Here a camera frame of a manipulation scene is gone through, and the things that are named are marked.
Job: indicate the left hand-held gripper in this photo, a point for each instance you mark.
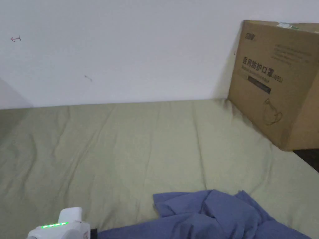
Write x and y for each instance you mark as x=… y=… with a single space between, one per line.
x=72 y=224

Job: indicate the bed with pale green sheet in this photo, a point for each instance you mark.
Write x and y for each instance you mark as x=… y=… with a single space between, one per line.
x=119 y=149

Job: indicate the blue shirt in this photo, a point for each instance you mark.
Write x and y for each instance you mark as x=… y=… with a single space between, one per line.
x=214 y=219

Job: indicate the brown cardboard carton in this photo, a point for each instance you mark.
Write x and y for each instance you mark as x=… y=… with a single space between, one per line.
x=279 y=82

